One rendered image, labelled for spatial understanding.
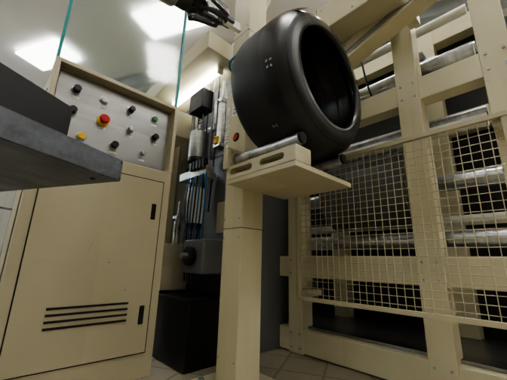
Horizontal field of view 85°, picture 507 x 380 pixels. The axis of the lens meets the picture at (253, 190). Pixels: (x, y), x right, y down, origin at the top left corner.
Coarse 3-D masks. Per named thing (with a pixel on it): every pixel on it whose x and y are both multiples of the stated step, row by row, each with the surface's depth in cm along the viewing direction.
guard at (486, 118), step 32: (448, 128) 105; (480, 160) 97; (416, 224) 107; (416, 256) 105; (448, 256) 98; (480, 256) 92; (320, 288) 132; (352, 288) 120; (448, 320) 94; (480, 320) 88
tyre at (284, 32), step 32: (256, 32) 107; (288, 32) 94; (320, 32) 113; (256, 64) 97; (288, 64) 91; (320, 64) 136; (256, 96) 99; (288, 96) 92; (320, 96) 144; (352, 96) 125; (256, 128) 105; (288, 128) 98; (320, 128) 98; (352, 128) 115
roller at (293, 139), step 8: (288, 136) 98; (296, 136) 95; (304, 136) 96; (272, 144) 103; (280, 144) 100; (288, 144) 98; (248, 152) 112; (256, 152) 109; (264, 152) 106; (240, 160) 116
